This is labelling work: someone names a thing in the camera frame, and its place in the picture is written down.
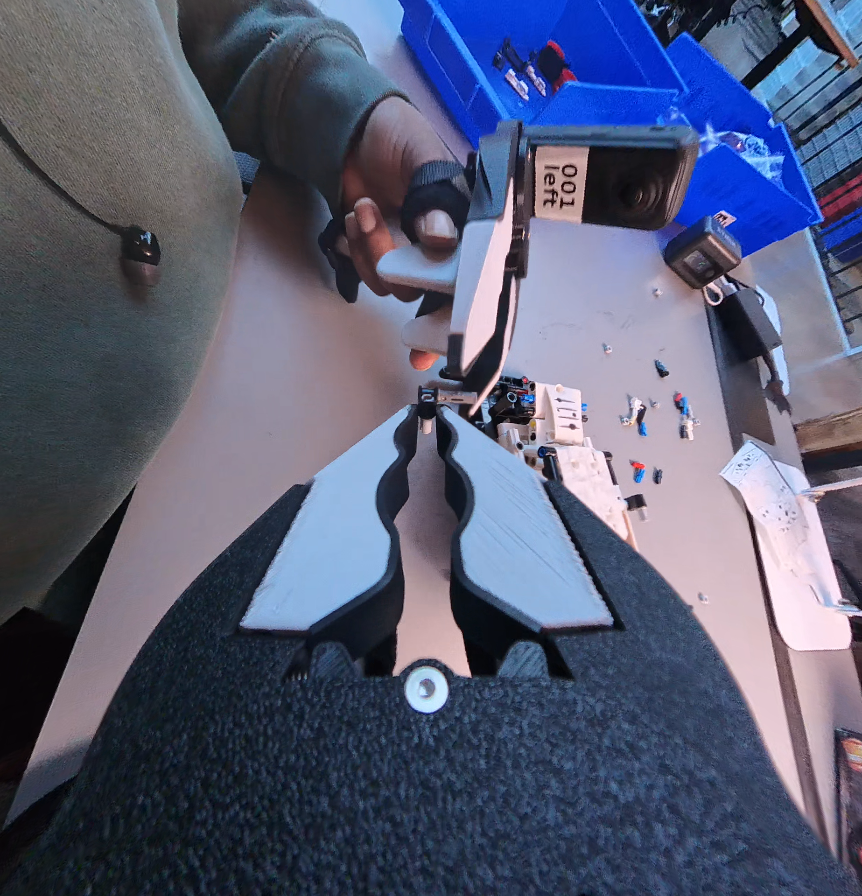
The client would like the red black lego piece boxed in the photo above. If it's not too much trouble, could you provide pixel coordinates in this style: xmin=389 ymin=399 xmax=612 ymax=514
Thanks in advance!
xmin=539 ymin=40 xmax=579 ymax=95

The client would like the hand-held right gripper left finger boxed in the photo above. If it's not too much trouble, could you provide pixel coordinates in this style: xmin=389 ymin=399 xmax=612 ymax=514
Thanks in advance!
xmin=240 ymin=404 xmax=419 ymax=634

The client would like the white booklet stand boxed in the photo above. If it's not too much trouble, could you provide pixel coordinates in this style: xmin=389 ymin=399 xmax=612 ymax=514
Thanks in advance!
xmin=735 ymin=455 xmax=862 ymax=652

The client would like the clear plastic bag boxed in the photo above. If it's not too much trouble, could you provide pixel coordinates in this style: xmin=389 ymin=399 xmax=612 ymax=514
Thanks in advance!
xmin=700 ymin=122 xmax=785 ymax=183

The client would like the lego set box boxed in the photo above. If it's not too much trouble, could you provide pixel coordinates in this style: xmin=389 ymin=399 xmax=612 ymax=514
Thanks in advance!
xmin=833 ymin=728 xmax=862 ymax=883

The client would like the small black device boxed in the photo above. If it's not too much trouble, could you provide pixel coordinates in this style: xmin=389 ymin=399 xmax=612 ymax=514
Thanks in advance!
xmin=663 ymin=213 xmax=743 ymax=289

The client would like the white lego truck model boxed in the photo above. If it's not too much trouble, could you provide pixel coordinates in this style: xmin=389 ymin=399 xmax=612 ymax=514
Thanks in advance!
xmin=473 ymin=374 xmax=649 ymax=547

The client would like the shelf of red blue bins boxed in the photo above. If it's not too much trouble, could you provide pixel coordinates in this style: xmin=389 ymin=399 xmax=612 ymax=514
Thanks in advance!
xmin=788 ymin=84 xmax=862 ymax=337

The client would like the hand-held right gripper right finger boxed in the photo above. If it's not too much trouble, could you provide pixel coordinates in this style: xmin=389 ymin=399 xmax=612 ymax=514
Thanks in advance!
xmin=434 ymin=405 xmax=617 ymax=634

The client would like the person's left hand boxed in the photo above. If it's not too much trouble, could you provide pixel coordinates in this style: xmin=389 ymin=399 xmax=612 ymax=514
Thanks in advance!
xmin=340 ymin=97 xmax=474 ymax=372

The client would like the black power adapter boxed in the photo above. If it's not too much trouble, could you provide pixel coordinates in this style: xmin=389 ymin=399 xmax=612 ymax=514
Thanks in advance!
xmin=718 ymin=283 xmax=783 ymax=361

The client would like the black white lego piece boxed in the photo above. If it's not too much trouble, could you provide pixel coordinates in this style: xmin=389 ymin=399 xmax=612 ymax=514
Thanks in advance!
xmin=494 ymin=38 xmax=551 ymax=99

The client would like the black earbud cable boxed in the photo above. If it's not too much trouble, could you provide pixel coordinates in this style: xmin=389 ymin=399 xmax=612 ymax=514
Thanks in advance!
xmin=0 ymin=91 xmax=127 ymax=235

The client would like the blue storage bin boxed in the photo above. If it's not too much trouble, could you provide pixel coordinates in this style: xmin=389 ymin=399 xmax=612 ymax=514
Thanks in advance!
xmin=399 ymin=0 xmax=687 ymax=141
xmin=665 ymin=31 xmax=824 ymax=256

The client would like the lego sticker sheet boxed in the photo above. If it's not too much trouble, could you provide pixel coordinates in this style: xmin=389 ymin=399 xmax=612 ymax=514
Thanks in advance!
xmin=720 ymin=441 xmax=811 ymax=561

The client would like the black earbud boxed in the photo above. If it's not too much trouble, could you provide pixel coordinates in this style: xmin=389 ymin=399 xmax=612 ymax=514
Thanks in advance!
xmin=119 ymin=224 xmax=162 ymax=287

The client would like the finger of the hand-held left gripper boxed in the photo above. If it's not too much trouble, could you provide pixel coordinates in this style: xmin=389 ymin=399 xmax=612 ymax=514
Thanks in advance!
xmin=464 ymin=274 xmax=523 ymax=419
xmin=441 ymin=210 xmax=519 ymax=385

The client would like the black adapter cable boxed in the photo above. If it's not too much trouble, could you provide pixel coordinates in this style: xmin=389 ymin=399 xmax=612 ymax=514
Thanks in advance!
xmin=760 ymin=350 xmax=793 ymax=415

